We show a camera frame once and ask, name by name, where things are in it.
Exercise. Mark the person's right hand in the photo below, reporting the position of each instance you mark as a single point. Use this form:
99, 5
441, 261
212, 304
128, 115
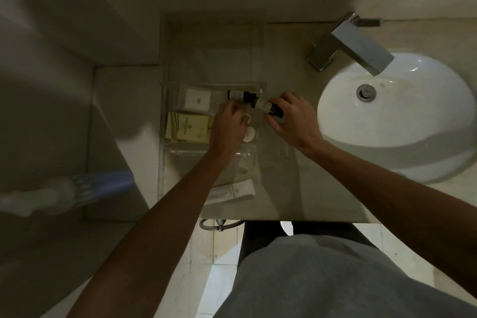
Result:
300, 124

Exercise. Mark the person's left hand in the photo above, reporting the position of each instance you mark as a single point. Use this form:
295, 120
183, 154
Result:
225, 133

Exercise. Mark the person's right thumb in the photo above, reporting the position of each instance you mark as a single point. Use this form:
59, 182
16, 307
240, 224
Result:
276, 127

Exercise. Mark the person's left thumb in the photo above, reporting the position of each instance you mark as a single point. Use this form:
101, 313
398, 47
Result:
244, 116

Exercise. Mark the small dark bottle white label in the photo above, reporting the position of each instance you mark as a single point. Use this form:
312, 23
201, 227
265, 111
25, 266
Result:
265, 106
238, 95

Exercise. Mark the person's left forearm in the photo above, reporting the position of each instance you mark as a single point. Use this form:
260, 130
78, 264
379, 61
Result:
160, 239

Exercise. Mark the person's right forearm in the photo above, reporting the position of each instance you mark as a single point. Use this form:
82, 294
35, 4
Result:
395, 209

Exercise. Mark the round white packet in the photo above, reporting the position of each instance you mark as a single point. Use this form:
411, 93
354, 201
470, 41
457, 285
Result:
249, 134

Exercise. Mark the clear wrapped white soap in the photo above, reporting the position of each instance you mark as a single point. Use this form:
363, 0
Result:
246, 159

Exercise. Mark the white square box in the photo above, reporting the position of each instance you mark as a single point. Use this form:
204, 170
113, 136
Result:
194, 99

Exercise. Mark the yellow striped box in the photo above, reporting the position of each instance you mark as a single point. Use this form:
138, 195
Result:
188, 127

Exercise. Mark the white tube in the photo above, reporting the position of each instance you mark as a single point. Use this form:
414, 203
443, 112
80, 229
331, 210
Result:
234, 191

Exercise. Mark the clear acrylic tray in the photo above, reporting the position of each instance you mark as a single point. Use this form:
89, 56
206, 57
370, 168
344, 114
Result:
175, 159

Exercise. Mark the chrome sink drain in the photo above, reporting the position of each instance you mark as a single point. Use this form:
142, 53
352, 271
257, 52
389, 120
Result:
366, 92

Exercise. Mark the dark trousers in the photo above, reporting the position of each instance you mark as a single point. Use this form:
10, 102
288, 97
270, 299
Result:
261, 235

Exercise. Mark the chrome square faucet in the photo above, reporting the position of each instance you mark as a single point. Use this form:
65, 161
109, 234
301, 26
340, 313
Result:
354, 44

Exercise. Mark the white oval sink basin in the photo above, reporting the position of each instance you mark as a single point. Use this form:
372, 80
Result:
417, 112

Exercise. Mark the grey shirt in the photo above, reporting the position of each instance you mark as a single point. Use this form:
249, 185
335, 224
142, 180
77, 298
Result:
335, 280

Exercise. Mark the white bidet sprayer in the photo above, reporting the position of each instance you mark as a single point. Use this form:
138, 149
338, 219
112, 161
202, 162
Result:
67, 191

